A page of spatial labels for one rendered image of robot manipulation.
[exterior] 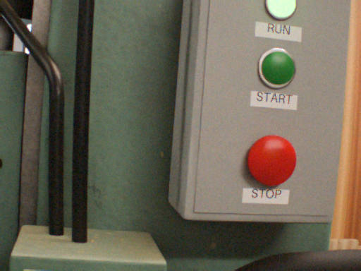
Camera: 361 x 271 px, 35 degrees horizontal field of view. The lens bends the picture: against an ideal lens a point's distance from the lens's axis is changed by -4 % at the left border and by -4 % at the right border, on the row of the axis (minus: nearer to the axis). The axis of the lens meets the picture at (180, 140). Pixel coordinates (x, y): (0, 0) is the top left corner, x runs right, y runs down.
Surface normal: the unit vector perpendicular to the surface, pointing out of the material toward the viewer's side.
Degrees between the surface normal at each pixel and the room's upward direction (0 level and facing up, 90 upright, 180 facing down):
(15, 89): 90
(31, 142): 90
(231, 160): 90
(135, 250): 0
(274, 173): 99
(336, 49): 90
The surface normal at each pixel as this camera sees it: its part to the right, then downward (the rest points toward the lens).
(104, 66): 0.18, 0.07
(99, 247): 0.07, -1.00
